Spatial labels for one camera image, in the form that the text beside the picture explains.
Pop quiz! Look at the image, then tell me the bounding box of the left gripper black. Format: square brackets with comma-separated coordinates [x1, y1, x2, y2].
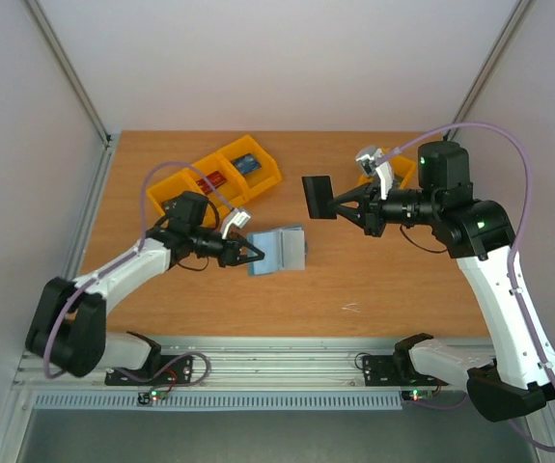
[191, 227, 265, 268]

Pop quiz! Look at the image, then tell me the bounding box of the teal leather card holder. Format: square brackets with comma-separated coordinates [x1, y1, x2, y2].
[247, 225, 308, 276]

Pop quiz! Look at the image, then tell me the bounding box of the black VIP card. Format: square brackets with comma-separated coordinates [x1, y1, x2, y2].
[301, 176, 337, 220]

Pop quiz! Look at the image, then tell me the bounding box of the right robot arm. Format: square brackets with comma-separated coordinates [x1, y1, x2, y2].
[329, 141, 555, 422]

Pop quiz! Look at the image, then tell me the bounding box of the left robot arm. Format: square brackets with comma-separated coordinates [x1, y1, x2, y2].
[25, 191, 264, 384]

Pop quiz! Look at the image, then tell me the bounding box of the red credit card in bin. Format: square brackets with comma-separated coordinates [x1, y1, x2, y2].
[196, 171, 227, 195]

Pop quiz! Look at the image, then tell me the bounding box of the blue credit card in bin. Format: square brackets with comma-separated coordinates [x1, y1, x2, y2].
[232, 153, 262, 177]

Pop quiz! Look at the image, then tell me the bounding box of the small yellow bin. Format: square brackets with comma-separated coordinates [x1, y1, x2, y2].
[357, 155, 417, 189]

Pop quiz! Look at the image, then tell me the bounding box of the yellow three-compartment bin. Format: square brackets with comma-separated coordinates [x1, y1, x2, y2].
[147, 135, 283, 217]

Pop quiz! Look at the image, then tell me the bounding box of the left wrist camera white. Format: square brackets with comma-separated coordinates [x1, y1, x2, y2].
[220, 207, 251, 239]

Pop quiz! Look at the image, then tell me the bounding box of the aluminium rail frame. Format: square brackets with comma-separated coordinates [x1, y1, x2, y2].
[12, 335, 493, 391]

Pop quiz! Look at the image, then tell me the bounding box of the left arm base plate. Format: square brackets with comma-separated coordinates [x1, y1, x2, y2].
[104, 355, 194, 387]

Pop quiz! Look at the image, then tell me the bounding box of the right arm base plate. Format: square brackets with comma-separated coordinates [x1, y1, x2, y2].
[354, 353, 446, 388]

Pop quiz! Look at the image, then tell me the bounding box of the right aluminium corner post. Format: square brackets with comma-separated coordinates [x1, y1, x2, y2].
[452, 0, 536, 123]

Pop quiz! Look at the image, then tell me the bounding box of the aluminium corner post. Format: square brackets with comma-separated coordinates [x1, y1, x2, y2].
[452, 0, 536, 123]
[24, 0, 113, 146]

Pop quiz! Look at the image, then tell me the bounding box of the grey slotted cable duct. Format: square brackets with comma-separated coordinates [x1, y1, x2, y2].
[33, 391, 402, 412]

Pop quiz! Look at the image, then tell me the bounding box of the left aluminium corner post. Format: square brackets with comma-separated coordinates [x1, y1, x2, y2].
[24, 0, 113, 146]

